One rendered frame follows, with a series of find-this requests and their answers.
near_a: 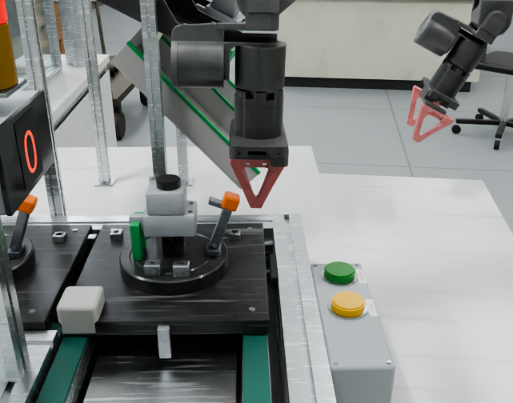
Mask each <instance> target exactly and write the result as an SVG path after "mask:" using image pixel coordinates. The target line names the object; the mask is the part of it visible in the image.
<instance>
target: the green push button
mask: <svg viewBox="0 0 513 403"><path fill-rule="evenodd" d="M324 277H325V278H326V279H327V280H328V281H331V282H334V283H338V284H345V283H348V282H351V281H353V280H354V279H355V268H354V267H353V266H352V265H350V264H348V263H346V262H342V261H334V262H331V263H329V264H327V265H326V266H325V268H324Z"/></svg>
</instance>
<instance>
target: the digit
mask: <svg viewBox="0 0 513 403"><path fill-rule="evenodd" d="M14 126H15V131H16V136H17V140H18V148H19V153H20V158H21V163H22V171H23V176H24V180H25V185H26V191H27V190H28V189H29V188H30V187H31V186H32V184H33V183H34V182H35V180H36V179H37V178H38V176H39V175H40V174H41V172H42V171H43V166H42V157H41V152H40V146H39V141H38V132H37V127H36V122H35V117H34V107H32V108H31V109H30V110H29V111H28V112H27V113H26V114H24V115H23V116H22V117H21V118H20V119H19V120H18V121H17V122H15V123H14Z"/></svg>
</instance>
